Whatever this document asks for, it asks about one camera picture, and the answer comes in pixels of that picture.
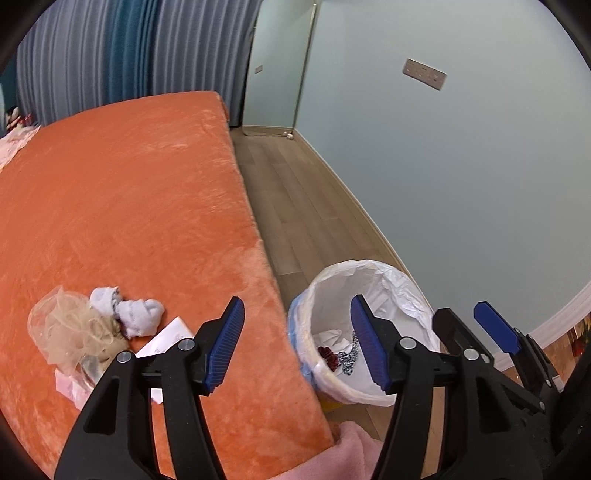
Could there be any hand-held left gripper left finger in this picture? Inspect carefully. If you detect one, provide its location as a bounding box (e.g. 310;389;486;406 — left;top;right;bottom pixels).
54;296;246;480

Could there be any beige mesh netting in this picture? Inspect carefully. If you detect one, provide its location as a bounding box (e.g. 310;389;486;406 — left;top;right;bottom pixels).
28;285;127;386

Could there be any white tissue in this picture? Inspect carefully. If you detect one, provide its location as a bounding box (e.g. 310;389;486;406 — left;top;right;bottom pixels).
315;327;355;352

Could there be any pink fluffy blanket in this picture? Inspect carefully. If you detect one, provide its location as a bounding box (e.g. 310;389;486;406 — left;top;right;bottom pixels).
281;422;385;480

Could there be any red crumpled scrap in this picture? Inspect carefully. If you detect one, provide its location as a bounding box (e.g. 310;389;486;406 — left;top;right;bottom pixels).
317;345;339;371

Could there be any grey curtain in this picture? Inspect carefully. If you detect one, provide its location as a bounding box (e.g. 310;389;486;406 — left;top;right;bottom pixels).
16;0;263;127

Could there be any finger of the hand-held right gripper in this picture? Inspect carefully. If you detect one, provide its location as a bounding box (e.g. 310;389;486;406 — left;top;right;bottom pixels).
433;308;496;368
473;301;563;394

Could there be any standing mirror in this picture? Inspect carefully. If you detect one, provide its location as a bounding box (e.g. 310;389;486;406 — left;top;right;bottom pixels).
240;0;320;138

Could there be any pink patterned quilt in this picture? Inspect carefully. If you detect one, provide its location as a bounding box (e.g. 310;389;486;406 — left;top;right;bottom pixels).
0;124;41;172

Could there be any black and white patterned scrap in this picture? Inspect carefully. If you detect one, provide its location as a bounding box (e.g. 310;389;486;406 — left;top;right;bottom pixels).
336;333;362;374

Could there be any white cloth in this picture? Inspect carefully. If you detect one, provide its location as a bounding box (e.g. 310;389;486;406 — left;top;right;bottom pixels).
89;286;165;340

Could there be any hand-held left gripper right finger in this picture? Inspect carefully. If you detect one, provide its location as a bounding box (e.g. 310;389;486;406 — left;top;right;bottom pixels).
349;294;541;480

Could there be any white paper sheet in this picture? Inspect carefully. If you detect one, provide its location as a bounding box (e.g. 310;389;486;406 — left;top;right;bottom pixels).
135;316;197;406

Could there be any teal curtain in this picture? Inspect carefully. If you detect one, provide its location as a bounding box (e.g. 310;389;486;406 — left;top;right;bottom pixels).
108;0;161;104

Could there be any trash bin with white liner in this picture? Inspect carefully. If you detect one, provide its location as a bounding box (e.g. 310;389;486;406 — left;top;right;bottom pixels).
287;259;443;408

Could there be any red and white doll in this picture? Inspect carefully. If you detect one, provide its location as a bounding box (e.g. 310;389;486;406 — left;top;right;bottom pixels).
4;106;35;131

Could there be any wall socket panel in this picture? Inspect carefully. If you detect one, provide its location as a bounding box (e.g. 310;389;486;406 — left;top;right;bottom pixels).
402;58;448;92

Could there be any orange plush blanket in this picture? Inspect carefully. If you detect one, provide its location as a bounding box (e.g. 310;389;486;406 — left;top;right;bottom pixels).
0;91;337;480

